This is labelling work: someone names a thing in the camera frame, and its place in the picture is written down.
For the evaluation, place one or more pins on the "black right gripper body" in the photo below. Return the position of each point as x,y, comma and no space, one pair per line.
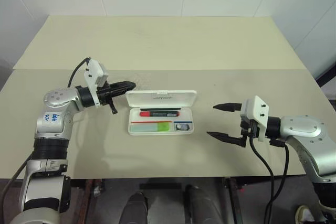
248,129

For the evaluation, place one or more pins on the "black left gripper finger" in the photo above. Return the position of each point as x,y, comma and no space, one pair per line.
122,90
123,85

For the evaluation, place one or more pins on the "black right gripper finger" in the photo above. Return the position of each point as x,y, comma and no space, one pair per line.
228,138
231,107

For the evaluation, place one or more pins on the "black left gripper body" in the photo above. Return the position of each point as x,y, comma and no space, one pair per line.
105,95

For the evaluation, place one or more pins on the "red and black marker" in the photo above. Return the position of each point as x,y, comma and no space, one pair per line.
147,114

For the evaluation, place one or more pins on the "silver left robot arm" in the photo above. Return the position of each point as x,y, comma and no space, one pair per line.
56,98

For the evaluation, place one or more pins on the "white Unitree pencil case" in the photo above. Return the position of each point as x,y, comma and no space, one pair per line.
160,98

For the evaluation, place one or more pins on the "dark table underframe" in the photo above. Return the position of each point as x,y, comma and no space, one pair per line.
84,195

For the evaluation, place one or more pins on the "white and tan shoe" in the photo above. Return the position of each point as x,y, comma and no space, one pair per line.
304,214

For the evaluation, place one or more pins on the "dark rounded shape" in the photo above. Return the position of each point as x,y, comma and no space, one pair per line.
134,208

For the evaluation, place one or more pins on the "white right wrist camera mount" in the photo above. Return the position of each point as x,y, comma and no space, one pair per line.
257,111

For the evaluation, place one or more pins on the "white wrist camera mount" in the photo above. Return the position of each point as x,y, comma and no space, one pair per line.
94,70
257,111

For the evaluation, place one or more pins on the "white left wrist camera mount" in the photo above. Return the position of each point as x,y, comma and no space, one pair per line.
94,70

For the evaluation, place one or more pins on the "black metal frame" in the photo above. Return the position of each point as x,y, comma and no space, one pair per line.
325,72

